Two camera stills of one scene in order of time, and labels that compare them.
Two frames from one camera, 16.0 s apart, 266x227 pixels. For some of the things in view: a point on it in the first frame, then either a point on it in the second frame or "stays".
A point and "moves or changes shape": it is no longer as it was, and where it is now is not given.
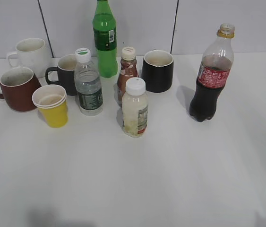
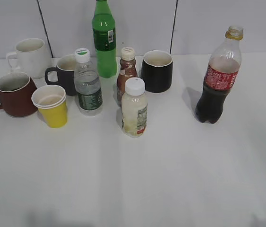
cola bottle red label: x=213 y=74 moves or changes shape
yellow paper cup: x=51 y=100 stays
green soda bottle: x=105 y=39 stays
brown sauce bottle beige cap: x=127 y=68 stays
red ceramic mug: x=16 y=86 moves or changes shape
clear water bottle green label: x=88 y=84 stays
